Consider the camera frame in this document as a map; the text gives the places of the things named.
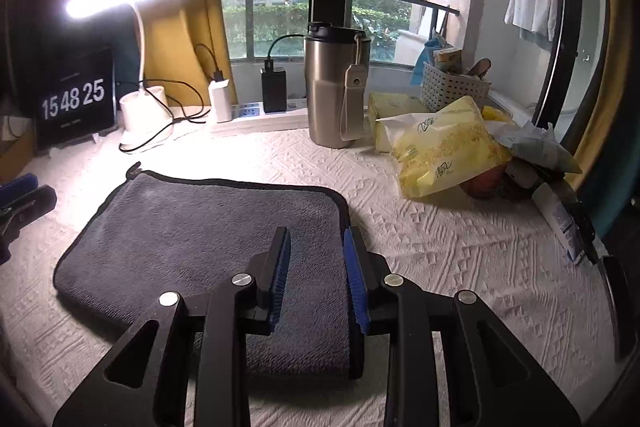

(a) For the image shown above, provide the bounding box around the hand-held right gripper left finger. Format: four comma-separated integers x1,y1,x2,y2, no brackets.
53,226,292,427

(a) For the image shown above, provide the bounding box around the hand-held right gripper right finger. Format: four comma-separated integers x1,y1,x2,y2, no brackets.
343,226,582,427

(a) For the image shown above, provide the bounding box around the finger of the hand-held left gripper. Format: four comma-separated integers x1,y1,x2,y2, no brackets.
0,174,57,248

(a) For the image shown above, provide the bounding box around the grey towel with black trim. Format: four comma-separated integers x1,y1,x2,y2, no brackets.
53,162,365,382

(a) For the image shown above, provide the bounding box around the white textured table cover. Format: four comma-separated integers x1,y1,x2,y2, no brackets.
0,127,623,427

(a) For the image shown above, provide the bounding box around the black digital clock display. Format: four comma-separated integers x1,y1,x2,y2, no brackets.
34,47,118,151

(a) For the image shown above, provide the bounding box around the white desk lamp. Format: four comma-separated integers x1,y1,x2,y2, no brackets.
65,0,186,146

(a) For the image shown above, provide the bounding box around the yellow plastic bag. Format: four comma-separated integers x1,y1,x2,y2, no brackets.
375,95,513,200

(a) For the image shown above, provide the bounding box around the white power strip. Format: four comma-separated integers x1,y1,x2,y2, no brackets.
210,101,368,134

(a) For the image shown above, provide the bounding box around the yellow tissue box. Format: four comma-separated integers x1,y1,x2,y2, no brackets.
368,92,442,152

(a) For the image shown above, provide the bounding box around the black power adapter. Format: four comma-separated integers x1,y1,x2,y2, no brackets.
260,59,288,114

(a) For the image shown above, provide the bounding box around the white charger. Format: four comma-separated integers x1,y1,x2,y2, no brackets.
208,70,234,123

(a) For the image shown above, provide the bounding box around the white plastic basket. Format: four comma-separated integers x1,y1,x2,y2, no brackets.
420,61,496,114

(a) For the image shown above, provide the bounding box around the white labelled tube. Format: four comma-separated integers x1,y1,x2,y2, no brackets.
532,183,586,266

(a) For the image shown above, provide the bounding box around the crumpled plastic wrapper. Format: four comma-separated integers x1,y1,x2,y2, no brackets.
492,121,584,174

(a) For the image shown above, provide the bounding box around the blue plastic bag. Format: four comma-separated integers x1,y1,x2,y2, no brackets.
411,31,451,85

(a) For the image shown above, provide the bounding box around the yellow curtain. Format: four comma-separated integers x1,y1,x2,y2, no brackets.
117,0,238,108

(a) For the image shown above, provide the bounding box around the black balcony railing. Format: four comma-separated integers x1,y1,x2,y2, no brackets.
220,0,460,62

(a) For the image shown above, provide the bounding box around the round black framed mirror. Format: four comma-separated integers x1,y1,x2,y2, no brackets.
470,0,623,130

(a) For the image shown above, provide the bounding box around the black cable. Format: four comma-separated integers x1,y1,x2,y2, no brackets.
117,43,221,154

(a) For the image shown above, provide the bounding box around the stainless steel tumbler with strap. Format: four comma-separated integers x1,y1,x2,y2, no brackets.
305,21,372,149

